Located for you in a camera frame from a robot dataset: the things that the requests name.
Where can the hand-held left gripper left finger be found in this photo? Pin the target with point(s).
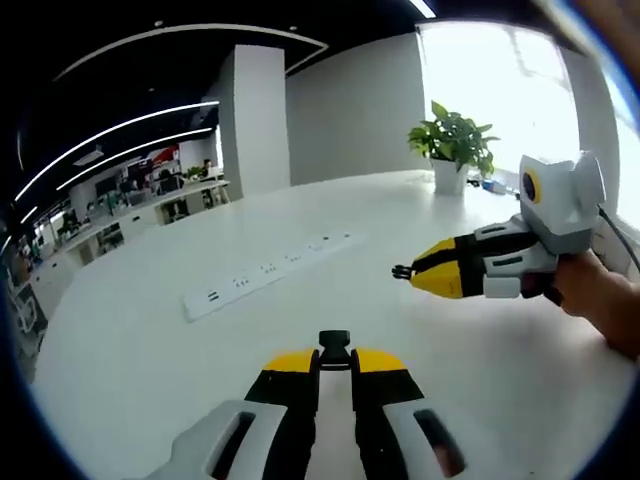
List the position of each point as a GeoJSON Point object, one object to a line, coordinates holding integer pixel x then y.
{"type": "Point", "coordinates": [280, 400]}

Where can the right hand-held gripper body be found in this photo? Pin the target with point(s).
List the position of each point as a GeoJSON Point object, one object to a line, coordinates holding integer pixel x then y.
{"type": "Point", "coordinates": [565, 215]}

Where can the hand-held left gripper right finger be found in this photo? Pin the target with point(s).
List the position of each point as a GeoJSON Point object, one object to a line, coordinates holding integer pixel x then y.
{"type": "Point", "coordinates": [385, 400]}

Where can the black buckle pronged part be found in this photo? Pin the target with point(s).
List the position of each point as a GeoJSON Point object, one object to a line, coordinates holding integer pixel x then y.
{"type": "Point", "coordinates": [401, 272]}

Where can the black buckle socket part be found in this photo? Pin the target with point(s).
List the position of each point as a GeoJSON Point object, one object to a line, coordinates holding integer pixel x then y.
{"type": "Point", "coordinates": [334, 345]}

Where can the person's right hand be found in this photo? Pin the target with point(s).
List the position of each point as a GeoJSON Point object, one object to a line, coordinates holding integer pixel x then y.
{"type": "Point", "coordinates": [595, 295]}

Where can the green potted plant white pot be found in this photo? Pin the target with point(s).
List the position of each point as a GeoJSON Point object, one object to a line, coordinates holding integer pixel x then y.
{"type": "Point", "coordinates": [452, 145]}

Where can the white power strip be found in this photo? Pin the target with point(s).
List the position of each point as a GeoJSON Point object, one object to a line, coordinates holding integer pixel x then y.
{"type": "Point", "coordinates": [270, 272]}

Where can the row of white office desks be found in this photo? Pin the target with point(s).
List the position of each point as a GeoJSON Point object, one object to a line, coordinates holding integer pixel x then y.
{"type": "Point", "coordinates": [135, 210]}

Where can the white office chair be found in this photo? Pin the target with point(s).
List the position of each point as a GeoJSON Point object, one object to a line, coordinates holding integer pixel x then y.
{"type": "Point", "coordinates": [27, 312]}

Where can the black desk monitor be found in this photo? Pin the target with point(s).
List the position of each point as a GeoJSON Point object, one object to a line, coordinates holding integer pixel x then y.
{"type": "Point", "coordinates": [105, 187]}

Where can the ceiling air vent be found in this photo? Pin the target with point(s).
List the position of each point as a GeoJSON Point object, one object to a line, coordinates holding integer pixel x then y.
{"type": "Point", "coordinates": [90, 157]}

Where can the red wall banner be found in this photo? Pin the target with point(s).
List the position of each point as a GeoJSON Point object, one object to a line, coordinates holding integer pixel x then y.
{"type": "Point", "coordinates": [167, 154]}

